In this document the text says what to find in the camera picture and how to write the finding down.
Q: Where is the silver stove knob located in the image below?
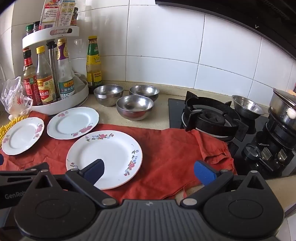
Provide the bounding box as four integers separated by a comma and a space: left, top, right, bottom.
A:
261, 147, 274, 161
277, 148, 289, 162

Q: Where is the black burner grate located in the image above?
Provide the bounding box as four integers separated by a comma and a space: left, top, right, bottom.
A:
251, 113, 296, 150
181, 91, 249, 142

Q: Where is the red label sauce bottle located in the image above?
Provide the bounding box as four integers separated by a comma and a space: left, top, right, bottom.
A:
22, 47, 42, 106

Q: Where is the black range hood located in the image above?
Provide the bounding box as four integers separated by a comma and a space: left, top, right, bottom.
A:
155, 0, 296, 56

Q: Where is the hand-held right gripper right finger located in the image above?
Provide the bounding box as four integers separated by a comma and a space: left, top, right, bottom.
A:
180, 160, 272, 208

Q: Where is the yellow cap vinegar bottle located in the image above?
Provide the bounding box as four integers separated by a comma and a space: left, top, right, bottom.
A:
36, 46, 57, 103

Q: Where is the yellow spiky scrubber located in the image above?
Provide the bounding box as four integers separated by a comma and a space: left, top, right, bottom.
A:
0, 115, 26, 149

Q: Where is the clear plastic bag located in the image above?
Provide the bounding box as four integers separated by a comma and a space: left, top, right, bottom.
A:
0, 76, 33, 118

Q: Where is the medium floral white plate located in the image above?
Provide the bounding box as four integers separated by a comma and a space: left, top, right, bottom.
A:
47, 107, 100, 140

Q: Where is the small flared steel basin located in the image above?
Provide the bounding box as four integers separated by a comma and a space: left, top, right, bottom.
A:
232, 95, 265, 120

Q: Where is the red white seasoning packet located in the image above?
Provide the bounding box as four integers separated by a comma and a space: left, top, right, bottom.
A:
39, 0, 62, 30

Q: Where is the red cloth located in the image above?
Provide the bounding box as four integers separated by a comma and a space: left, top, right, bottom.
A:
0, 111, 237, 200

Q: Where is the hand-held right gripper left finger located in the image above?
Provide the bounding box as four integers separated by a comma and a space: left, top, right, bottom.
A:
24, 159, 118, 208

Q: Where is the small floral white plate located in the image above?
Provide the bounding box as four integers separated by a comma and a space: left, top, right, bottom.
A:
1, 117, 45, 156

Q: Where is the white yellow seasoning packet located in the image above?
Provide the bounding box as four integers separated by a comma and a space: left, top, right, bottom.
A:
59, 0, 74, 27

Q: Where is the white two-tier spice rack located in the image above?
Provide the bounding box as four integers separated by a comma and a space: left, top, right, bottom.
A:
22, 25, 89, 115

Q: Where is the stainless steel pot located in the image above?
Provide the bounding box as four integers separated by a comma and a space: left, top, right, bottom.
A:
269, 88, 296, 127

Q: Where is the large floral white plate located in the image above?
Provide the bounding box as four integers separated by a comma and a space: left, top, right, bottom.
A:
66, 130, 143, 190

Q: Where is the steel cylinder bottle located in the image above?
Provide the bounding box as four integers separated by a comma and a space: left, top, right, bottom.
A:
46, 41, 61, 101

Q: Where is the black stove knob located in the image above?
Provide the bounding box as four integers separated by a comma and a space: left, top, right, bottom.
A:
245, 144, 262, 161

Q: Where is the stainless steel bowl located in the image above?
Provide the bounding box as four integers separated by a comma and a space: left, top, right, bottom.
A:
116, 95, 154, 121
129, 85, 160, 102
94, 84, 124, 107

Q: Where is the black glass gas stove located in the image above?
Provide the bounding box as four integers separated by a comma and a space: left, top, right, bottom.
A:
168, 90, 296, 180

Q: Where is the green yellow label bottle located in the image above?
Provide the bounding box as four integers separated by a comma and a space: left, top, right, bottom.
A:
86, 36, 103, 94

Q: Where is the red label small jar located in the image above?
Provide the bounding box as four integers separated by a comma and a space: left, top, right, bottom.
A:
70, 7, 79, 25

